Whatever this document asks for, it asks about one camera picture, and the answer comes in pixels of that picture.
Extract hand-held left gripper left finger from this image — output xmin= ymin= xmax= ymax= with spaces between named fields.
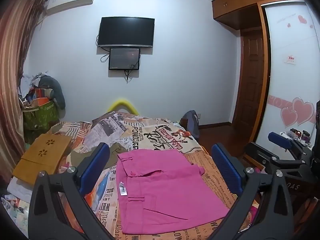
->
xmin=27 ymin=142 xmax=115 ymax=240

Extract yellow foam pad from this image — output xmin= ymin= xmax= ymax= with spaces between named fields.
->
xmin=107 ymin=99 xmax=139 ymax=117

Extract pink pants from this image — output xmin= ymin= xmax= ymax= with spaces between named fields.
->
xmin=117 ymin=149 xmax=230 ymax=235

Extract newspaper print blanket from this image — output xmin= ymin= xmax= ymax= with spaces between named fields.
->
xmin=7 ymin=111 xmax=263 ymax=240

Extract wooden lap tray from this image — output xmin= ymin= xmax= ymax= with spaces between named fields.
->
xmin=12 ymin=133 xmax=73 ymax=187

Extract small black wall monitor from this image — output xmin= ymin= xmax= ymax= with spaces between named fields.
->
xmin=109 ymin=47 xmax=140 ymax=70

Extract white air conditioner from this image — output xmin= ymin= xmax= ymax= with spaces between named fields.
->
xmin=45 ymin=0 xmax=97 ymax=15

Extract brown striped curtain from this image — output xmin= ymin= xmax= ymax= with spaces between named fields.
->
xmin=0 ymin=0 xmax=48 ymax=180

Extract black hanging cable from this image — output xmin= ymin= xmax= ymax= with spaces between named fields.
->
xmin=124 ymin=55 xmax=142 ymax=83

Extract wooden overhead cabinet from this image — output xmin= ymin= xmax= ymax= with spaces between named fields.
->
xmin=211 ymin=0 xmax=304 ymax=29

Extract white heart sliding door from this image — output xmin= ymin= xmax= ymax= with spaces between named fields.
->
xmin=255 ymin=1 xmax=320 ymax=150

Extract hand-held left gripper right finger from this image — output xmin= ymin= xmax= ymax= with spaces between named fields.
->
xmin=207 ymin=142 xmax=295 ymax=240

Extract white folded cloth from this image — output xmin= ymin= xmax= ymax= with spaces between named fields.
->
xmin=7 ymin=177 xmax=34 ymax=203

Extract blue backpack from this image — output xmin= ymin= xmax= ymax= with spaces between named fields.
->
xmin=182 ymin=110 xmax=200 ymax=139

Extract green fabric bag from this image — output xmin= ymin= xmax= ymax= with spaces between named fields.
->
xmin=22 ymin=101 xmax=60 ymax=131

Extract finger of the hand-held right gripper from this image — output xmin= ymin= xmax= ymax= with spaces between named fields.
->
xmin=244 ymin=142 xmax=309 ymax=179
xmin=268 ymin=132 xmax=312 ymax=163

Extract wooden door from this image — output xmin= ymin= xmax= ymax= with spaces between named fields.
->
xmin=231 ymin=29 xmax=266 ymax=135

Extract olive green garment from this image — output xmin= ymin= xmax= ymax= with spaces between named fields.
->
xmin=70 ymin=142 xmax=128 ymax=173

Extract black looped cable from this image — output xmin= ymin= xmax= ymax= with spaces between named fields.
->
xmin=96 ymin=34 xmax=111 ymax=63

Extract black wall television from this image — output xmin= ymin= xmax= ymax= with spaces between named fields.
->
xmin=97 ymin=17 xmax=155 ymax=48

